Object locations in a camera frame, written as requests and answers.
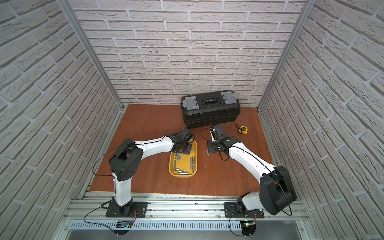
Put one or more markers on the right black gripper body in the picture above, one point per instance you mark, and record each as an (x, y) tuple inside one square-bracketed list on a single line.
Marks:
[(213, 146)]

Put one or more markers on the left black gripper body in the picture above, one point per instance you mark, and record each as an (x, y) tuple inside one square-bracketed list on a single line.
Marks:
[(182, 146)]

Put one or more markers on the yellow plastic tray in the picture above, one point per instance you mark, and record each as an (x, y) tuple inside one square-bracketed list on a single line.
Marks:
[(183, 163)]

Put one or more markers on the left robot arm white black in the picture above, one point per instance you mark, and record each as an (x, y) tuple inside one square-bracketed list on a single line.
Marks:
[(125, 161)]

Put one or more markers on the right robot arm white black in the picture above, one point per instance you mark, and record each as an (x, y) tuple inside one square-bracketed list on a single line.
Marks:
[(276, 188)]

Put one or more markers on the silver sockets in tray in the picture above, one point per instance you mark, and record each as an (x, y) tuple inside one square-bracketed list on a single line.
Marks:
[(184, 165)]

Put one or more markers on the yellow tape measure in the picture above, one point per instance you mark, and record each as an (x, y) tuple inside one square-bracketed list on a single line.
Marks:
[(242, 129)]

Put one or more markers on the black plastic toolbox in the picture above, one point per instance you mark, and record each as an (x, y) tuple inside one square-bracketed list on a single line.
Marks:
[(211, 108)]

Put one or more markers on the right green circuit board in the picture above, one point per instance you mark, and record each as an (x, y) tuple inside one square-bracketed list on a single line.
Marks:
[(248, 228)]

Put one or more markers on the green circuit board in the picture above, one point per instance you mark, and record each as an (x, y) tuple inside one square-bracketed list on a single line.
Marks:
[(124, 224), (248, 228)]

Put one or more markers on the left green circuit board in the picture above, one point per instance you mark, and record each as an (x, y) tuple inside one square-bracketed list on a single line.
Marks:
[(124, 224)]

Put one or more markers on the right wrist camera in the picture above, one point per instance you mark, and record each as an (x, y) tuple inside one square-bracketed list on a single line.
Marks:
[(212, 136)]

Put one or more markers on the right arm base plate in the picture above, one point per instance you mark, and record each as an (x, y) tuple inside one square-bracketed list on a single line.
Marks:
[(235, 210)]

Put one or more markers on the aluminium rail frame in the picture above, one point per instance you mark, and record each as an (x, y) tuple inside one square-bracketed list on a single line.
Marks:
[(176, 212)]

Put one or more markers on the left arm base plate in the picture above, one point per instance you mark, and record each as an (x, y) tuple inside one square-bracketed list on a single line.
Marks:
[(130, 210)]

